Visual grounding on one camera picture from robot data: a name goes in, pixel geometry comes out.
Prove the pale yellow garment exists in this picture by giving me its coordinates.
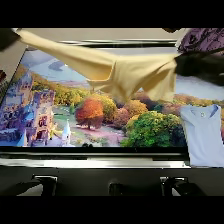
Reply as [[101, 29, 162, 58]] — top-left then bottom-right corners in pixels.
[[14, 28, 179, 104]]

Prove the pale blue shirt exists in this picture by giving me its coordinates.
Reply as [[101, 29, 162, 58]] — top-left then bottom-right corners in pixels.
[[179, 104, 224, 168]]

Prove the purple patterned garment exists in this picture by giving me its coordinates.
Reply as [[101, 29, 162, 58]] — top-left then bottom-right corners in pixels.
[[177, 28, 224, 55]]

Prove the silver frame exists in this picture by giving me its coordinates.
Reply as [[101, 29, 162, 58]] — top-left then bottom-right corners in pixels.
[[0, 151, 224, 197]]

